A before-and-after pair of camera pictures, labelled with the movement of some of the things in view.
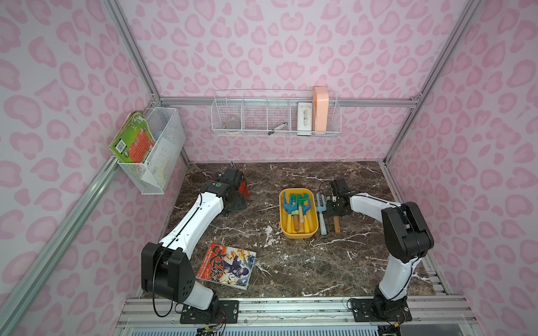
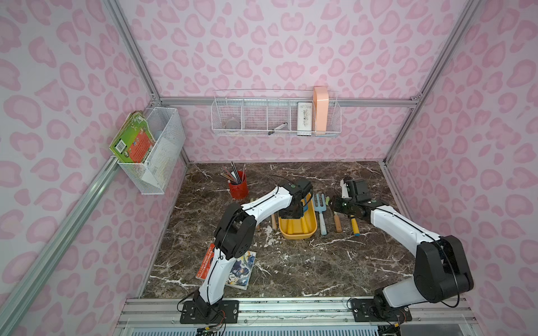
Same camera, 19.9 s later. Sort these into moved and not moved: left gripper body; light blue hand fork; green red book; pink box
Moved: left gripper body
Not moved: light blue hand fork; green red book; pink box
